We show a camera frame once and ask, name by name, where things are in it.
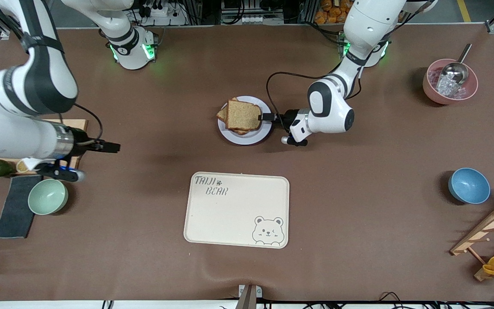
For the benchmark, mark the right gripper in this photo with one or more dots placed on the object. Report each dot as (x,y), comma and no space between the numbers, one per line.
(81,146)

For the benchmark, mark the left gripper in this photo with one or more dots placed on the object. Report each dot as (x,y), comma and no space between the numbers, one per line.
(287,119)

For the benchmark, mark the lavender round plate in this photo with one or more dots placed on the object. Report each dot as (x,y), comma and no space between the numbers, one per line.
(255,135)

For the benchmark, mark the brown sandwich top bread slice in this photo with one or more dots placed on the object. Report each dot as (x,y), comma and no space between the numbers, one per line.
(242,115)

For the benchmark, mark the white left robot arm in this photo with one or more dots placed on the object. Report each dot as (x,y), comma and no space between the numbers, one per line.
(330,111)

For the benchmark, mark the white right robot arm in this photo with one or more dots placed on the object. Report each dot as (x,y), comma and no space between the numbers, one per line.
(15,133)

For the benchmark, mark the wooden cutting board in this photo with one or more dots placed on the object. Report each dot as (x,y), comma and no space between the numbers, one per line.
(75,163)

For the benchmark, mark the mint green bowl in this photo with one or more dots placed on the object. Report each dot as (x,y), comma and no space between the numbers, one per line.
(47,197)

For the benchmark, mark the lemon slice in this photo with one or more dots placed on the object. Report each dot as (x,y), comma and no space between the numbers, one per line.
(22,166)

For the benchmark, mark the white power strip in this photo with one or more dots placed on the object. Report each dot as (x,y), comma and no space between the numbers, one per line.
(157,10)
(260,19)

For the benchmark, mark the cream tray with bear print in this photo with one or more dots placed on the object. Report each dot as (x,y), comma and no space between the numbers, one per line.
(230,214)

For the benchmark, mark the dark grey cloth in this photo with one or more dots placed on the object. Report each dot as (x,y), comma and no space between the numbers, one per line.
(15,210)

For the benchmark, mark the orange packaged goods pile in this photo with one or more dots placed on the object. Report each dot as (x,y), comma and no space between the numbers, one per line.
(332,13)

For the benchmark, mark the clear ice cubes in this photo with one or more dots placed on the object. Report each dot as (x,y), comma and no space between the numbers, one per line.
(446,88)

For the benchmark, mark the metal scoop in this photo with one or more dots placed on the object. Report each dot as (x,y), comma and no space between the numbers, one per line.
(455,71)

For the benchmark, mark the pink bowl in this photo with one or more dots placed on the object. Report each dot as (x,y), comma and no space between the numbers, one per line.
(470,92)

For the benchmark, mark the blue bowl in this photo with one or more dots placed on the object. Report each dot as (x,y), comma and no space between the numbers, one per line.
(469,186)

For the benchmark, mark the wooden rack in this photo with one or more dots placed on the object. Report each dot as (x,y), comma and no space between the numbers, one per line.
(483,234)

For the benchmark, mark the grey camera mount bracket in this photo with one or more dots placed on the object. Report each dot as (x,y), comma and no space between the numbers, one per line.
(249,296)

